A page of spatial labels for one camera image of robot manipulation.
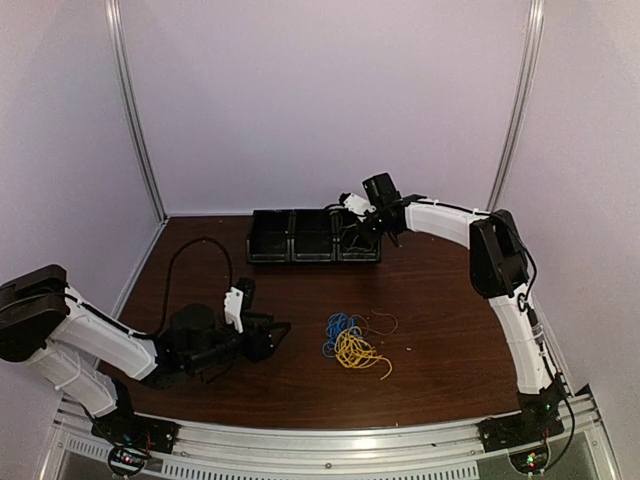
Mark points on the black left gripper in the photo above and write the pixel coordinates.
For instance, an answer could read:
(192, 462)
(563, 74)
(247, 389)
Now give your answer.
(255, 352)

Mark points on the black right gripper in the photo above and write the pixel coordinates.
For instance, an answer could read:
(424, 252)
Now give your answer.
(371, 237)

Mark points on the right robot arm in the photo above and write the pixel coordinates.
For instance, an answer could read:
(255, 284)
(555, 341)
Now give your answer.
(501, 271)

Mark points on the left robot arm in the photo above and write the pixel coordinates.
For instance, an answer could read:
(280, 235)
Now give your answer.
(47, 325)

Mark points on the black three-compartment bin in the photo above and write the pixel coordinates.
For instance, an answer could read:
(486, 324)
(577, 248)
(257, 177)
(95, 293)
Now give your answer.
(327, 236)

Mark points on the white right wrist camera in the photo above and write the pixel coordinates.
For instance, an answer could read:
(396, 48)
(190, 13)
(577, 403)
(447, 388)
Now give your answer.
(356, 204)

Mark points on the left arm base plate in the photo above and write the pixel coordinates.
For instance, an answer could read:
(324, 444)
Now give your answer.
(142, 433)

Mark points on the aluminium front rail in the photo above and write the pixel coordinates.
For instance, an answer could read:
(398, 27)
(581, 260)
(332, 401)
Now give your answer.
(449, 450)

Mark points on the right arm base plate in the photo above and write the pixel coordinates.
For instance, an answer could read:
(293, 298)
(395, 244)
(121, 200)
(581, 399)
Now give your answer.
(515, 430)

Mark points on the aluminium right corner post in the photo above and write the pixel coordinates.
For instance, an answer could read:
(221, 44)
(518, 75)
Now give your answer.
(534, 28)

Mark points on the aluminium corner post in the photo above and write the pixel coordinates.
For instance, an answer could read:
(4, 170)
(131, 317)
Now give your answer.
(534, 28)
(132, 115)

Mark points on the aluminium left corner post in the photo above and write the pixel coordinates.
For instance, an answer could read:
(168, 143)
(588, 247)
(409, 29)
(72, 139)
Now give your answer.
(132, 115)

